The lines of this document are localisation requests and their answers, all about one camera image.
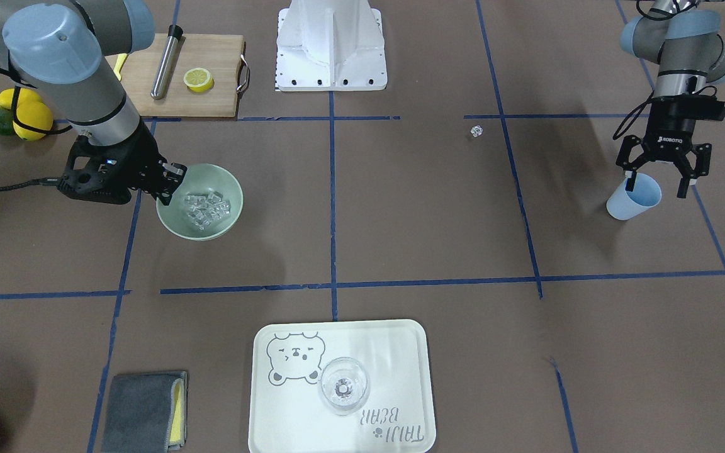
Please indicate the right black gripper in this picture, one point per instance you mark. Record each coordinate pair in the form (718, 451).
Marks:
(138, 158)

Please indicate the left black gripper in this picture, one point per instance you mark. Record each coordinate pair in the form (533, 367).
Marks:
(669, 134)

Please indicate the green bowl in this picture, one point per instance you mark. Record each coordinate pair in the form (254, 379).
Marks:
(206, 205)

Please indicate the light blue cup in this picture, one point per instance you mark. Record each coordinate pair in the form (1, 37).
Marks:
(625, 204)

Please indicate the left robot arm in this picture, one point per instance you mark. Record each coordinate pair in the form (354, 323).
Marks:
(684, 42)

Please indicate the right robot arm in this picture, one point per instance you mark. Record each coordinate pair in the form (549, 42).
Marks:
(60, 48)

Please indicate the stray ice cube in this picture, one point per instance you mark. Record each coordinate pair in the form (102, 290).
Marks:
(476, 131)

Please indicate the steel muddler black cap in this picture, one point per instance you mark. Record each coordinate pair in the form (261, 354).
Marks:
(167, 63)

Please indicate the half lemon slice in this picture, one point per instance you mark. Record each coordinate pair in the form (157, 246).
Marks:
(198, 80)

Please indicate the yellow plastic knife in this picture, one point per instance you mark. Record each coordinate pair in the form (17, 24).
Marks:
(118, 65)

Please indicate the yellow lemon front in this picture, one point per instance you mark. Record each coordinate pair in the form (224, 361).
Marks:
(35, 114)

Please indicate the yellow lemon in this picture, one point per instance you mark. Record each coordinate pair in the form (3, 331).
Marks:
(24, 96)
(35, 114)

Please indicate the yellow lemon back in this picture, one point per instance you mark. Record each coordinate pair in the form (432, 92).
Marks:
(24, 96)

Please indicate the grey yellow cloth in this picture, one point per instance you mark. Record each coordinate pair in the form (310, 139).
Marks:
(147, 412)

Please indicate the white bear tray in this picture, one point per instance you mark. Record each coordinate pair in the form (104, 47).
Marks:
(288, 415)

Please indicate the wine glass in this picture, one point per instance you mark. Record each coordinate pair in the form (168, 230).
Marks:
(344, 386)

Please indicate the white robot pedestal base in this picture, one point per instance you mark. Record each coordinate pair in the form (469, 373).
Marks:
(330, 46)

